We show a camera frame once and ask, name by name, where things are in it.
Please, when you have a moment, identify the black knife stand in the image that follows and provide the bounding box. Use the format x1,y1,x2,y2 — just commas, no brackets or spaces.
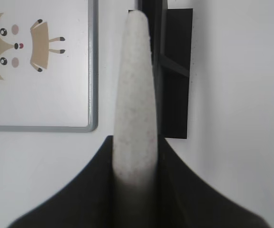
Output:
136,0,193,139

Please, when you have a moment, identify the right gripper black cloth-covered left finger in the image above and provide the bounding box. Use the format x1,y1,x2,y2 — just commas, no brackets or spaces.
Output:
8,135,118,228

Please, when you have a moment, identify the white-handled cleaver knife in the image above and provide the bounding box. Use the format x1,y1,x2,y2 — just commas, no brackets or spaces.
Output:
113,10,157,188

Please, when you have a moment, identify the white grey-rimmed cutting board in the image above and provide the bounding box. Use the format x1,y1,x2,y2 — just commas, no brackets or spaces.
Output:
0,0,98,133

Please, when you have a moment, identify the right gripper black cloth-covered right finger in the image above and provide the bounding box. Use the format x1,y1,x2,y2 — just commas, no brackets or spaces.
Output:
151,136,274,228

